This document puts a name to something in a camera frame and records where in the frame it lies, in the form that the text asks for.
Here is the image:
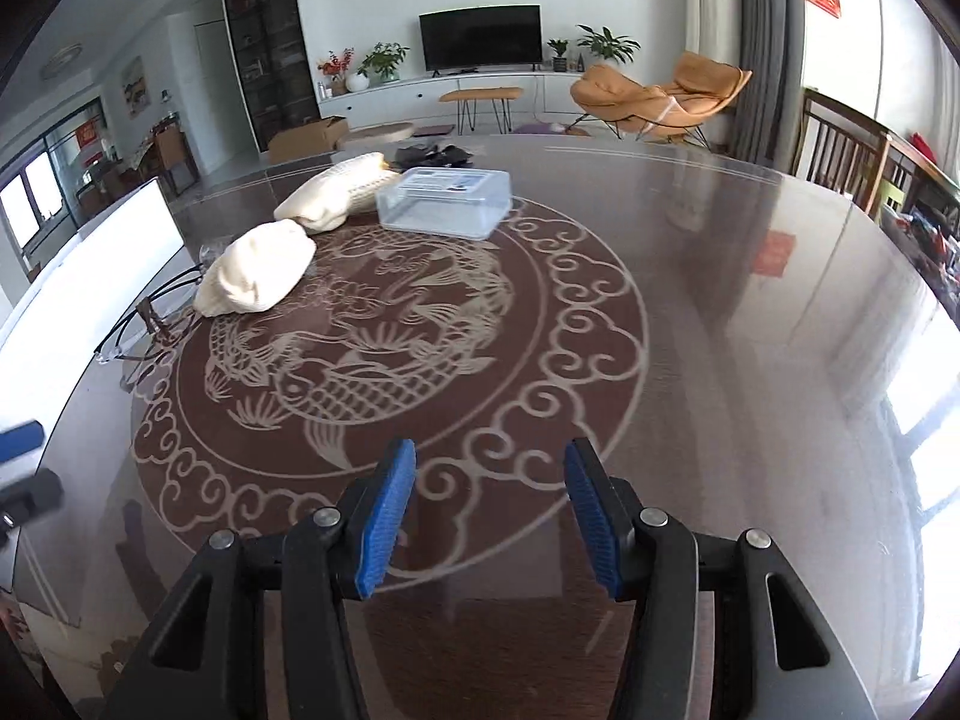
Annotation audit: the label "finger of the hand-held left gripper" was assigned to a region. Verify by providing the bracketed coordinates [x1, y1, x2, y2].
[0, 469, 62, 533]
[0, 421, 44, 466]

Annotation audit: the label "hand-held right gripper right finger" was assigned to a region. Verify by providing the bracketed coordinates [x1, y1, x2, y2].
[564, 436, 878, 720]

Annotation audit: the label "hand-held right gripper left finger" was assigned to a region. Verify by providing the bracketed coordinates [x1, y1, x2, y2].
[101, 437, 417, 720]

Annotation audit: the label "dark-framed eyeglasses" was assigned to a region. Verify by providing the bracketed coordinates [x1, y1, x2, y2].
[94, 270, 207, 391]

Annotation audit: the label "white cardboard storage box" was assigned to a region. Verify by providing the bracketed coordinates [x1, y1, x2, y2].
[0, 177, 200, 421]

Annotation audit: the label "cream knitted sock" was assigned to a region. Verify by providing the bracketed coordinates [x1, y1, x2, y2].
[193, 220, 317, 316]
[274, 152, 402, 235]

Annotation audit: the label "clear plastic box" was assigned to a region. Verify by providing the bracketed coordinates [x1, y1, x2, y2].
[375, 167, 513, 241]

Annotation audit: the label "wooden dining table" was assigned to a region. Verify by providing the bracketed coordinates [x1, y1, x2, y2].
[75, 112, 200, 211]

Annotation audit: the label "dark cloth bundle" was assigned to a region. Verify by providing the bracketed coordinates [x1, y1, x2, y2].
[394, 142, 475, 168]

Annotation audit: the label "round ceiling lamp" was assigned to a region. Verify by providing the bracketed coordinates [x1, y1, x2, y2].
[39, 45, 82, 80]

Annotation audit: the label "brown cardboard box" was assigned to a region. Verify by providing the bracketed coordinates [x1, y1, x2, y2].
[268, 116, 350, 164]

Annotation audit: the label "orange lounge chair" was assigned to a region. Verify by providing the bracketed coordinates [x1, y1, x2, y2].
[570, 51, 753, 145]

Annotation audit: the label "white television cabinet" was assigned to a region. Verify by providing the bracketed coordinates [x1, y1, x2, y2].
[316, 69, 593, 128]

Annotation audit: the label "orange padded bench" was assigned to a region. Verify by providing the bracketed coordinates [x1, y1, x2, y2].
[439, 86, 524, 134]

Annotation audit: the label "colourful clutter pile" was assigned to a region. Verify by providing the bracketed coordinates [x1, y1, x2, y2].
[877, 131, 960, 301]

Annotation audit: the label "wooden chair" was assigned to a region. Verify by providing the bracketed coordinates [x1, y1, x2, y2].
[793, 88, 893, 215]

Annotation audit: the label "red flower bouquet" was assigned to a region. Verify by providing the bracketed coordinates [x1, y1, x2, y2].
[317, 49, 355, 96]

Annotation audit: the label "bushy potted plant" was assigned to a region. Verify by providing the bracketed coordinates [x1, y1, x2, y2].
[358, 42, 411, 83]

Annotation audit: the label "large potted plant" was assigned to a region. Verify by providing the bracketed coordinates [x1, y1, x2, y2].
[576, 25, 641, 65]

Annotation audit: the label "dark glass display cabinet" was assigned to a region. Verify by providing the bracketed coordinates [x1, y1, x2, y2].
[220, 0, 320, 153]

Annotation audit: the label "flat screen television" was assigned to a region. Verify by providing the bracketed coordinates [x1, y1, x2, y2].
[418, 4, 542, 74]

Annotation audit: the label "grey curtain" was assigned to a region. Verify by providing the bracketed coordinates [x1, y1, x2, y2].
[735, 0, 807, 162]

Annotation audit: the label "covered standing air conditioner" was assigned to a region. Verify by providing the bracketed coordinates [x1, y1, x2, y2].
[684, 0, 743, 76]

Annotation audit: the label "framed wall painting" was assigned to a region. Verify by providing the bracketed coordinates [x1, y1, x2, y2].
[120, 56, 147, 119]

